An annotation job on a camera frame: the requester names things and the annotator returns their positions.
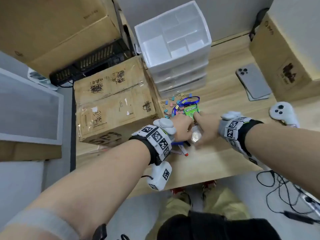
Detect person's khaki trousers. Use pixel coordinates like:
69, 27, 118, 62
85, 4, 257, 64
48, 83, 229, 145
145, 187, 250, 240

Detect white device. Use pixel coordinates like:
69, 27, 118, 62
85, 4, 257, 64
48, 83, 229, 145
27, 68, 59, 91

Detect pile of colourful binder clips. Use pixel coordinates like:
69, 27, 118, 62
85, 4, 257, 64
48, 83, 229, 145
161, 93, 200, 118

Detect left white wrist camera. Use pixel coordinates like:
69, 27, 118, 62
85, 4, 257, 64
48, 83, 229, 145
147, 161, 172, 192

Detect green gum packet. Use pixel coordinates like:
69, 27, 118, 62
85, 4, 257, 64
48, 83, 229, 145
184, 104, 200, 118

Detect white flat pad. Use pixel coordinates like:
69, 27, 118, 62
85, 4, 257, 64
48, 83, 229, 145
244, 87, 272, 102

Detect red shoe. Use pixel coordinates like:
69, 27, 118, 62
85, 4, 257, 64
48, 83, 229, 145
201, 180, 218, 200
170, 187, 192, 207

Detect taped brown cardboard box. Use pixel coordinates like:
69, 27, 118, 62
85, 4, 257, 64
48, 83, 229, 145
74, 55, 160, 148

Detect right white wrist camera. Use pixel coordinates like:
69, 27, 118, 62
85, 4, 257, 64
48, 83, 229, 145
246, 153, 273, 172

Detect black cable bundle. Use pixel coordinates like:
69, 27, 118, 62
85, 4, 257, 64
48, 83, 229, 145
250, 8, 269, 42

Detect white plastic drawer organizer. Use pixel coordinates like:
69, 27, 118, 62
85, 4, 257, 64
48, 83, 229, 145
134, 0, 212, 99

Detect clear plastic jar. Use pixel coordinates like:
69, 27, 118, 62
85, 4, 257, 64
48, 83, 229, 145
189, 126, 203, 144

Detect marker wrist band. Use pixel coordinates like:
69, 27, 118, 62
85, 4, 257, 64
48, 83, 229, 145
129, 118, 177, 166
218, 111, 264, 158

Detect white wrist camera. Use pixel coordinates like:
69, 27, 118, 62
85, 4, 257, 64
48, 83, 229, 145
147, 161, 172, 192
246, 153, 273, 172

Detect flat brown cardboard sheet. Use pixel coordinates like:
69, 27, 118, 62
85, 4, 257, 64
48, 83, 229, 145
0, 141, 62, 162

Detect black floor cables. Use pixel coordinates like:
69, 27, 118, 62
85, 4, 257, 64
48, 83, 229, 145
256, 170, 320, 215

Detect white framed grey panel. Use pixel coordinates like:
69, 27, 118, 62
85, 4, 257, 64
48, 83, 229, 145
0, 67, 64, 146

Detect person's left hand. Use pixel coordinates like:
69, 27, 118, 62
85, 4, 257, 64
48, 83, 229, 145
172, 113, 198, 144

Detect person's right forearm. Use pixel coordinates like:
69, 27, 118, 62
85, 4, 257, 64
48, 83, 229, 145
244, 121, 320, 190

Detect person's left forearm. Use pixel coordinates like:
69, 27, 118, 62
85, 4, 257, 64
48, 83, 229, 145
0, 140, 155, 240

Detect right marker wrist band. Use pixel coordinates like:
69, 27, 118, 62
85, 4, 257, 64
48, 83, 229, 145
218, 111, 264, 158

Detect blue lanyard card holder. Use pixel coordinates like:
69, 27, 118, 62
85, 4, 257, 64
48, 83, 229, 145
172, 96, 200, 146

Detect black adapter cable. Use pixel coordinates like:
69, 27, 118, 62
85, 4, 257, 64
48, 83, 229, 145
280, 210, 315, 225

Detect left marker wrist band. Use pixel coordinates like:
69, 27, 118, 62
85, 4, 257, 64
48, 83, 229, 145
129, 118, 177, 166

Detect white controller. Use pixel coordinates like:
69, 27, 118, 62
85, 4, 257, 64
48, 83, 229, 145
269, 101, 299, 128

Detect open brown cardboard box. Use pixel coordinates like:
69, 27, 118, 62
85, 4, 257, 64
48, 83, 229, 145
0, 0, 122, 79

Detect white power strip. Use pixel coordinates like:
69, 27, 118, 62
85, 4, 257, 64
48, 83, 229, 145
296, 185, 320, 215

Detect black vented device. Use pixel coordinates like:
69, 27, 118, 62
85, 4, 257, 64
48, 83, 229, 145
49, 38, 134, 87

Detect person's right hand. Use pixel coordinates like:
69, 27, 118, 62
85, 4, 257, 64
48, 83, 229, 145
193, 112, 223, 149

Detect person's black shirt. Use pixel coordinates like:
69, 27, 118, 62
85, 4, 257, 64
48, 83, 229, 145
157, 211, 282, 240

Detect grey smartphone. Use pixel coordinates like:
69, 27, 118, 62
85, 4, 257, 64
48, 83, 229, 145
236, 63, 272, 100

